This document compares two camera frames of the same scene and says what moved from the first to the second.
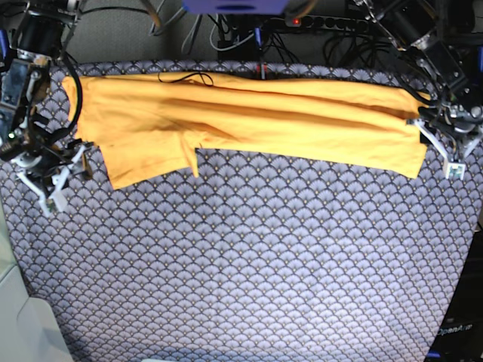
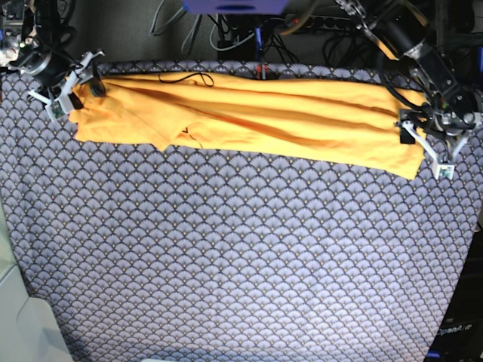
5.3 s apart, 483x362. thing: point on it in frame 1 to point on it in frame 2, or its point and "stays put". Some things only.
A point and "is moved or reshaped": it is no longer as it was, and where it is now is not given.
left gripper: (47, 167) to (57, 78)
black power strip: (327, 23) stays put
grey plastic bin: (29, 332) stays put
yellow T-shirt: (136, 117) is moved or reshaped
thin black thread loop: (186, 77) stays put
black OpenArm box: (460, 338) stays put
